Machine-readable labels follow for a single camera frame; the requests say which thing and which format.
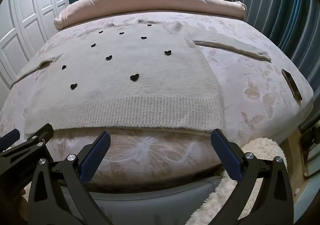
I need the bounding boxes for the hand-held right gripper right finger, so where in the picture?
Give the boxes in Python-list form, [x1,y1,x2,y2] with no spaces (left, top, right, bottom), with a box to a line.
[211,129,294,225]

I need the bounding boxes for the bed with floral cover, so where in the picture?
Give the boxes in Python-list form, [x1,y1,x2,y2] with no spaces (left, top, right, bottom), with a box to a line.
[0,11,314,185]

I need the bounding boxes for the white fluffy rug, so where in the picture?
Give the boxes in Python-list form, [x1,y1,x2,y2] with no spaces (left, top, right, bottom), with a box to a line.
[195,137,288,225]

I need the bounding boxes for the pink duvet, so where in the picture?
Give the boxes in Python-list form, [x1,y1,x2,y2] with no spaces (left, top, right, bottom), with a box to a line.
[54,0,248,31]

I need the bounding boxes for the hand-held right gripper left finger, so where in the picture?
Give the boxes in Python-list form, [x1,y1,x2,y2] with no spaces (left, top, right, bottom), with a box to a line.
[27,131,112,225]

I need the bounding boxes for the dark metal stand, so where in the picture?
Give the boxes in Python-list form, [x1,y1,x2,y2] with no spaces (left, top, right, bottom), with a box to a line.
[299,120,320,145]

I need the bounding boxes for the cream sweater with black hearts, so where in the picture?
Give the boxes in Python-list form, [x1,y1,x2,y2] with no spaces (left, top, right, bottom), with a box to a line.
[10,20,272,137]

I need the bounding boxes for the smartphone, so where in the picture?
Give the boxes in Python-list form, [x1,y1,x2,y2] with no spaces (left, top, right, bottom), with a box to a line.
[281,68,303,101]

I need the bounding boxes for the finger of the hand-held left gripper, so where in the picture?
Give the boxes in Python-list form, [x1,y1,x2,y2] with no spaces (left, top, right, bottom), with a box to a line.
[0,129,20,152]
[0,124,54,165]

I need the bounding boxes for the white panelled wardrobe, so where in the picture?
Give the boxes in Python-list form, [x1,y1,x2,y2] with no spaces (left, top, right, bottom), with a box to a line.
[0,0,70,95]

